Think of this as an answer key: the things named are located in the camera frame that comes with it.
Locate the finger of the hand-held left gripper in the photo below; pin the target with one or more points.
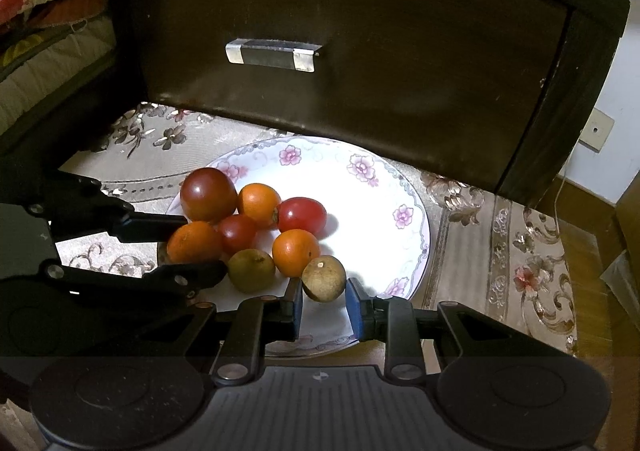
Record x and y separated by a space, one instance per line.
175 279
145 226

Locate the white floral plate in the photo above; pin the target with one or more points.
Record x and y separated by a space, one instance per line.
370 231

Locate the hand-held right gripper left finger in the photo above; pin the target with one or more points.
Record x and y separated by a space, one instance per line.
298 305

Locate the wall socket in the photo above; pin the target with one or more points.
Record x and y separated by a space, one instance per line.
596 128

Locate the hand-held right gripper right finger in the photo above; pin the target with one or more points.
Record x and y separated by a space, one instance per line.
353 311

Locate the small tangerine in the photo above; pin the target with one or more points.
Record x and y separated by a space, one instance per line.
296 252
258 203

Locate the large tangerine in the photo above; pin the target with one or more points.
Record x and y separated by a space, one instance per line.
195 242

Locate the dark nightstand drawer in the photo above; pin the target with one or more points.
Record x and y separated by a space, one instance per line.
400 96

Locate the beige folded quilt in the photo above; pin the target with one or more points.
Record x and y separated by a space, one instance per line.
50 66

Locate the large red tomato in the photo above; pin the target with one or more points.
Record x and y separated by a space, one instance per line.
208 194

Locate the dark wooden nightstand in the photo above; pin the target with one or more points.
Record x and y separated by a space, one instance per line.
590 81

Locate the floral patterned cloth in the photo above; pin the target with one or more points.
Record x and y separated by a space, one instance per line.
475 256

